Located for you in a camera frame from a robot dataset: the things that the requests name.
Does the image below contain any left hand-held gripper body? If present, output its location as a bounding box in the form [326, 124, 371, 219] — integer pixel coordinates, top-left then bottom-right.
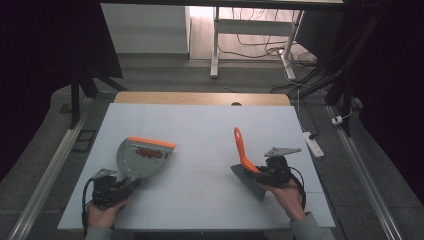
[91, 167, 134, 210]

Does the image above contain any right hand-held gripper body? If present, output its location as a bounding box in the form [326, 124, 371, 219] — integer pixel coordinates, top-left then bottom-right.
[259, 146, 303, 188]

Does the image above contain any orange-handled grey brush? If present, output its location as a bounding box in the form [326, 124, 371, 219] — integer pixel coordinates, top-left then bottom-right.
[229, 126, 268, 203]

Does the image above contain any grey dustpan with orange edge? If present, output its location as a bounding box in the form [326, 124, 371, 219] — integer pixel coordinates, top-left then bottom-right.
[115, 135, 177, 185]

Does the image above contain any pile of red beans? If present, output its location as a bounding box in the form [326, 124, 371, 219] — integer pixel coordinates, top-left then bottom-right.
[134, 147, 170, 161]

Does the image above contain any person's left hand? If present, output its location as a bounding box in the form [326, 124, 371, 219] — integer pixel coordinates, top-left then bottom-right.
[86, 196, 132, 230]

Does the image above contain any person's right hand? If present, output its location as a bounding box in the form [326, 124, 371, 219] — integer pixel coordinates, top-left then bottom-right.
[261, 179, 308, 222]

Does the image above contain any white power strip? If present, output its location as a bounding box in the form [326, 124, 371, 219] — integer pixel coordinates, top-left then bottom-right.
[302, 131, 325, 159]

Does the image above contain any wooden table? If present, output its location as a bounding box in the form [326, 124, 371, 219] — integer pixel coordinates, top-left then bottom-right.
[113, 91, 292, 107]

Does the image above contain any black stand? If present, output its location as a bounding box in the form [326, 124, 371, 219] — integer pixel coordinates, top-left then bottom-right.
[68, 63, 129, 130]
[293, 13, 384, 138]

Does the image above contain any white cabinet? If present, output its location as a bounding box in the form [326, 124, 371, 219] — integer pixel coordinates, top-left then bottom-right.
[100, 3, 192, 55]

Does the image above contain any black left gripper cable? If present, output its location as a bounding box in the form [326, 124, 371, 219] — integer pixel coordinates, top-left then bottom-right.
[81, 176, 98, 235]

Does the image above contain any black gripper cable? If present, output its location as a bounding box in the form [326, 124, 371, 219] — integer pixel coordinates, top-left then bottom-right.
[287, 165, 308, 212]
[81, 176, 98, 235]

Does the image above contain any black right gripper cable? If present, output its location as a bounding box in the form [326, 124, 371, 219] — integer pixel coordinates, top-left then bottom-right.
[287, 165, 308, 212]

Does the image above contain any aluminium rail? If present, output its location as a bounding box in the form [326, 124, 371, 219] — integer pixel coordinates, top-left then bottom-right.
[325, 104, 404, 240]
[7, 96, 95, 240]

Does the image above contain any tangle of floor cables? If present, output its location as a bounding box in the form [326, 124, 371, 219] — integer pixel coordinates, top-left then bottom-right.
[218, 7, 329, 95]

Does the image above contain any white desk frame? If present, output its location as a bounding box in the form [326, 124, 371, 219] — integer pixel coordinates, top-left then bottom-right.
[209, 5, 305, 81]

